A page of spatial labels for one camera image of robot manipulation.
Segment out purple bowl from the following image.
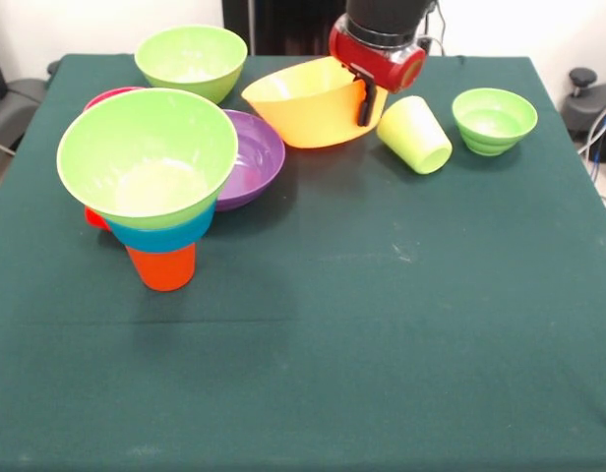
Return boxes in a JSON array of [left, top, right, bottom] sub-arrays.
[[214, 109, 286, 212]]

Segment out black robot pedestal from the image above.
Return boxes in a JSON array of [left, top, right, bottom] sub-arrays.
[[222, 0, 351, 56]]

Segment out dark green tablecloth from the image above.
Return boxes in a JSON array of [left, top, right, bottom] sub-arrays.
[[0, 52, 606, 472]]

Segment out black hanging cable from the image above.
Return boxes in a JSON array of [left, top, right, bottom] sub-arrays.
[[433, 0, 448, 41]]

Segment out large light green bowl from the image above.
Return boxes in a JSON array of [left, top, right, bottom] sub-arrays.
[[134, 24, 249, 105], [55, 88, 239, 230]]

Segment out pink bowl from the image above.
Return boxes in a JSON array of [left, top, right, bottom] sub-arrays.
[[83, 87, 147, 112]]

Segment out black knobbed stand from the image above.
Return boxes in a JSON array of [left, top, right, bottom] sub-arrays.
[[563, 67, 606, 163]]

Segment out small green bowl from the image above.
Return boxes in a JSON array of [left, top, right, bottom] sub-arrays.
[[451, 88, 539, 157]]

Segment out grey chair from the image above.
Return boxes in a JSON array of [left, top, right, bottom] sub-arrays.
[[0, 78, 47, 153]]

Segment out blue cable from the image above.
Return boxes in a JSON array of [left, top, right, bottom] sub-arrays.
[[589, 115, 606, 184]]

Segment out grey cable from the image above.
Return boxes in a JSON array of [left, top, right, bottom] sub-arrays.
[[576, 99, 606, 154]]

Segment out orange cup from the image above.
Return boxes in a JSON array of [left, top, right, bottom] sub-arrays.
[[124, 243, 198, 293]]

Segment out blue bowl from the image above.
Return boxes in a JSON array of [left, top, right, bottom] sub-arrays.
[[104, 201, 217, 254]]

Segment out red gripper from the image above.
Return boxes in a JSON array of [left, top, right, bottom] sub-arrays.
[[329, 14, 428, 128]]

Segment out large yellow bowl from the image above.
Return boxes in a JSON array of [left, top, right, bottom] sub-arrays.
[[241, 55, 389, 149]]

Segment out yellow-green cup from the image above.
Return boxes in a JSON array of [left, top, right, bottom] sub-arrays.
[[376, 95, 454, 175]]

